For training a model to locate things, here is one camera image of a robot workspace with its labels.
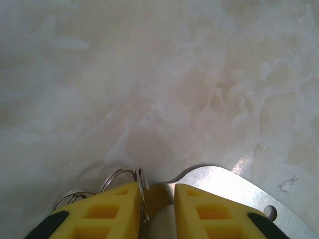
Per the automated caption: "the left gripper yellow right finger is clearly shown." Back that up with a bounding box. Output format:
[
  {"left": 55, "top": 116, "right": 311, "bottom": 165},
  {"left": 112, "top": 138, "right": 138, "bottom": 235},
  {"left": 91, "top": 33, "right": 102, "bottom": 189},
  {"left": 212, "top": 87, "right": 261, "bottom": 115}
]
[{"left": 173, "top": 183, "right": 292, "bottom": 239}]

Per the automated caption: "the silver split key ring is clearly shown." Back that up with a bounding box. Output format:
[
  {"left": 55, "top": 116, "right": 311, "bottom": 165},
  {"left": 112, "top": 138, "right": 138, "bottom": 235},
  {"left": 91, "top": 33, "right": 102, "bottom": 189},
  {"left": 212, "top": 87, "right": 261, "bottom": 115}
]
[
  {"left": 135, "top": 168, "right": 151, "bottom": 223},
  {"left": 99, "top": 168, "right": 138, "bottom": 194},
  {"left": 52, "top": 189, "right": 98, "bottom": 211}
]

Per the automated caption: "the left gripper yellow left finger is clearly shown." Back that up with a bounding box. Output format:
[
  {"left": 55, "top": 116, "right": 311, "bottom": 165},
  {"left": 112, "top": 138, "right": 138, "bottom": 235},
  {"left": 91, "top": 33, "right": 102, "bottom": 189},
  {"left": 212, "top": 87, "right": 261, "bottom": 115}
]
[{"left": 24, "top": 181, "right": 144, "bottom": 239}]

